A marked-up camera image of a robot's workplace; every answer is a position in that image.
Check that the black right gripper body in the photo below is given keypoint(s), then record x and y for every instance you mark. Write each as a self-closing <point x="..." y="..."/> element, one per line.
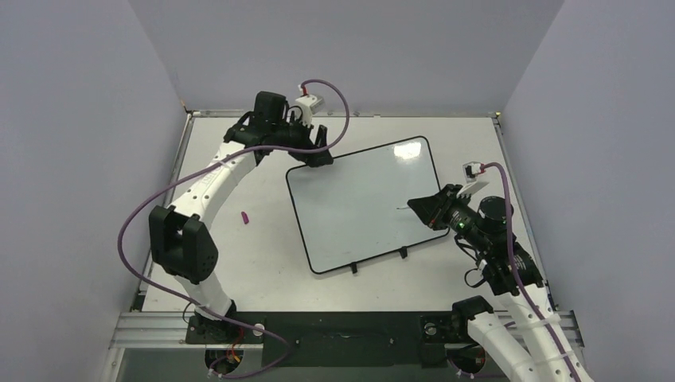
<point x="440" y="206"/>

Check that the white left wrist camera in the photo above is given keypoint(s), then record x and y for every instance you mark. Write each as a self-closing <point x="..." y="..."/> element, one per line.
<point x="308" y="106"/>

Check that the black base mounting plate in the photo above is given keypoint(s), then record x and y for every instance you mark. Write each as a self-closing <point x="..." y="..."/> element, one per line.
<point x="430" y="339"/>

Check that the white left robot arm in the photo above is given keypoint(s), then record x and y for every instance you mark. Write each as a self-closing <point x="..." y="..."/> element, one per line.
<point x="180" y="241"/>

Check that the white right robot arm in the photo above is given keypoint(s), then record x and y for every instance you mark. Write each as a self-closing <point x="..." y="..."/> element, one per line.
<point x="533" y="345"/>

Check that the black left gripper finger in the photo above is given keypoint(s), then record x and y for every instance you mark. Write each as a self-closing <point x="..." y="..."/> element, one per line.
<point x="320" y="159"/>
<point x="321" y="137"/>

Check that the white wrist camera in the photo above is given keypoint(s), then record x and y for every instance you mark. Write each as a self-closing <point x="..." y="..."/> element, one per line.
<point x="308" y="106"/>
<point x="474" y="182"/>

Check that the aluminium front rail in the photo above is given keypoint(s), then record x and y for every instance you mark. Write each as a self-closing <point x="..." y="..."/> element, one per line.
<point x="168" y="330"/>

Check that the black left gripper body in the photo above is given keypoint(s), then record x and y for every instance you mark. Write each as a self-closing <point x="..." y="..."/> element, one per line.
<point x="296" y="134"/>

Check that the black framed whiteboard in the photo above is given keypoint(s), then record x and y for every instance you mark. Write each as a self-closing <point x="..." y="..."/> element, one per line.
<point x="346" y="212"/>

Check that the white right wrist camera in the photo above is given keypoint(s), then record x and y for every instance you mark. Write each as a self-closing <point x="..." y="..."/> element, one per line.
<point x="474" y="182"/>

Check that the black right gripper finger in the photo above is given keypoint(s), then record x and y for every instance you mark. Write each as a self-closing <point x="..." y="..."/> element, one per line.
<point x="440" y="198"/>
<point x="432" y="216"/>

